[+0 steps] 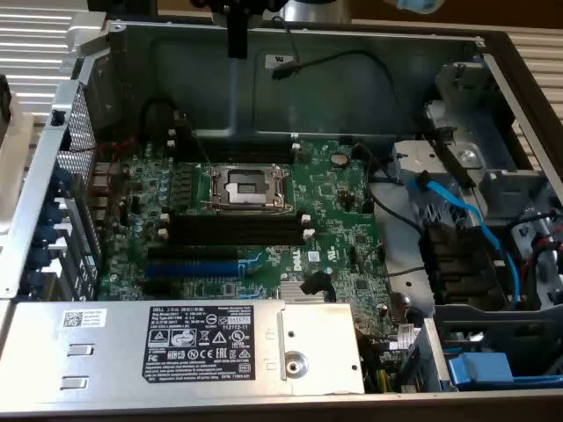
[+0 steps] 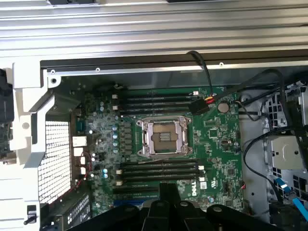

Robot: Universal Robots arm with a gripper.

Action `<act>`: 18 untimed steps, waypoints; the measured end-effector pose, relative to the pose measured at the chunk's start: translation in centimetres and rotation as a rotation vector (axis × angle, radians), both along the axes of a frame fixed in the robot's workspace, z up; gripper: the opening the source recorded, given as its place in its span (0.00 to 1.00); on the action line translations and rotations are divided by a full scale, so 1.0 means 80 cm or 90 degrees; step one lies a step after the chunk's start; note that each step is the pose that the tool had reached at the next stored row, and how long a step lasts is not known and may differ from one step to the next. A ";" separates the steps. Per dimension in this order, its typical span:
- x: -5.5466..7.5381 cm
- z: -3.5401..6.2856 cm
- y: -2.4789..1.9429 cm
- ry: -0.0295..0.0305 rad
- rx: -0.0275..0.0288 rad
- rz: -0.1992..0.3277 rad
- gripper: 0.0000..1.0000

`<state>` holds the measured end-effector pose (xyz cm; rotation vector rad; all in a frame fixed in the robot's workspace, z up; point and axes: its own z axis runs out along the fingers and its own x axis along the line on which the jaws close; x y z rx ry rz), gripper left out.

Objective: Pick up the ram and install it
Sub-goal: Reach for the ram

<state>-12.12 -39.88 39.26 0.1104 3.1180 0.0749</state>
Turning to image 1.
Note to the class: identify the black RAM slot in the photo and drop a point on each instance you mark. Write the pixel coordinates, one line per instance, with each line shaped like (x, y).
(233, 154)
(228, 138)
(237, 237)
(237, 220)

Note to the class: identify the open grey PC case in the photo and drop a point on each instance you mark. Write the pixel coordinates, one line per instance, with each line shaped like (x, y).
(334, 101)

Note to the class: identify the thin metal locking lever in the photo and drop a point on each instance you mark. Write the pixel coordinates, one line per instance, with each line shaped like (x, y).
(202, 149)

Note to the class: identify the metal CPU socket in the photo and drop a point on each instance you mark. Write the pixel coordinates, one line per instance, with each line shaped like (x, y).
(246, 186)

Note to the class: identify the round coin battery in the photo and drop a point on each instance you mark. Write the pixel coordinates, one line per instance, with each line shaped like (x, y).
(339, 158)

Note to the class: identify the green Dell motherboard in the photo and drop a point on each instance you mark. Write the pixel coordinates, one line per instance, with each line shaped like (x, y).
(325, 206)

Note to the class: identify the long black expansion slot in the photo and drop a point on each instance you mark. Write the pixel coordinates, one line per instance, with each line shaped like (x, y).
(193, 253)

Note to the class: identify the blue card retention clip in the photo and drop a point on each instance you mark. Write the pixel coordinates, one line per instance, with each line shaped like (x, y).
(61, 181)
(33, 281)
(46, 235)
(39, 259)
(53, 214)

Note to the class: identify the blue expansion slot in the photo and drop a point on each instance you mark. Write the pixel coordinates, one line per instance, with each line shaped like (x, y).
(193, 269)

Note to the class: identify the silver finned chipset heatsink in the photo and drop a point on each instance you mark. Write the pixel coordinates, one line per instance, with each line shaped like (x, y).
(290, 293)

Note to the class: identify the short black expansion slot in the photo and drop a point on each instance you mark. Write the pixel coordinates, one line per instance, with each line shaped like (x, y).
(157, 288)

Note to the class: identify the grey metal disk bay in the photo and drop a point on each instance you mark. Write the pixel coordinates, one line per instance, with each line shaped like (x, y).
(497, 184)

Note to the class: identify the black ribbed drive carrier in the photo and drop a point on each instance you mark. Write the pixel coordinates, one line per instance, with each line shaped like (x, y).
(457, 264)

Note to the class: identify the silver power supply with label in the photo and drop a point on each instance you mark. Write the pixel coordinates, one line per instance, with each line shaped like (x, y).
(110, 347)

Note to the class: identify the blue plastic drive caddy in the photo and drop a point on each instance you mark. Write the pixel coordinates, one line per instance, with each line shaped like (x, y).
(481, 369)

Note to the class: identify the silver metal bracket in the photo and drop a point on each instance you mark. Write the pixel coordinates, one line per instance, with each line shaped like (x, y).
(85, 31)

